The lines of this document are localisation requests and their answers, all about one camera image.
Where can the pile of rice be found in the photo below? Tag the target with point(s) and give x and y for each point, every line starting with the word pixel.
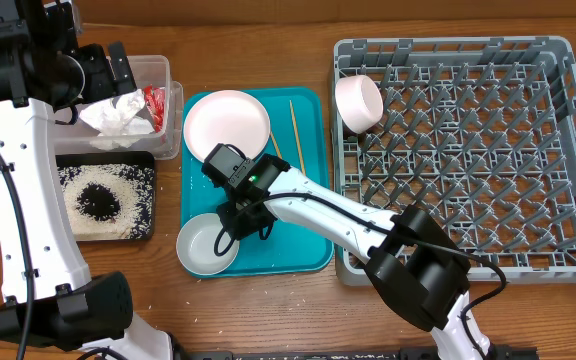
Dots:
pixel 128 200

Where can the clear plastic bin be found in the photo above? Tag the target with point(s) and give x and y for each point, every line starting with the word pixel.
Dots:
pixel 164 144

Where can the grey-white bowl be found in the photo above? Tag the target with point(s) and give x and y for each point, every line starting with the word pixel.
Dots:
pixel 195 246

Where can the grey dishwasher rack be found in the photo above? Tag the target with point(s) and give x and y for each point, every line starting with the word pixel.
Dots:
pixel 480 132

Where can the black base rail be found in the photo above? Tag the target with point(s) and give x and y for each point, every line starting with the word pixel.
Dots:
pixel 501 352

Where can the pink bowl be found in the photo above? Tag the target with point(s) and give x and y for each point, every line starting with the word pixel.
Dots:
pixel 359 102

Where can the red wrapper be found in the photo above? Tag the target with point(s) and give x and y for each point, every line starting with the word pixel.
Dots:
pixel 155 102

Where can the black tray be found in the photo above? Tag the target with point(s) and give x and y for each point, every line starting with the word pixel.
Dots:
pixel 105 157

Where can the left wooden chopstick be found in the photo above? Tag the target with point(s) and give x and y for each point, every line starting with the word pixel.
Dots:
pixel 275 145

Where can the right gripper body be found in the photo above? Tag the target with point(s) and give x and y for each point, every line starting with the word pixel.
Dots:
pixel 245 221

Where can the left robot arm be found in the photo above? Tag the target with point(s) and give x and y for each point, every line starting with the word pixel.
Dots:
pixel 50 298

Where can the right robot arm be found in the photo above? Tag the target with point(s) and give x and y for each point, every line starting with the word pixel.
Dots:
pixel 417 270

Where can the large white plate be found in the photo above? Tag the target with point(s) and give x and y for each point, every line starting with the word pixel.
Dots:
pixel 228 117

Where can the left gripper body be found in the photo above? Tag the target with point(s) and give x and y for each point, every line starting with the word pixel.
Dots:
pixel 99 82

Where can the teal serving tray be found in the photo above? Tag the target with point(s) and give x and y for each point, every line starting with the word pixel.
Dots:
pixel 289 248

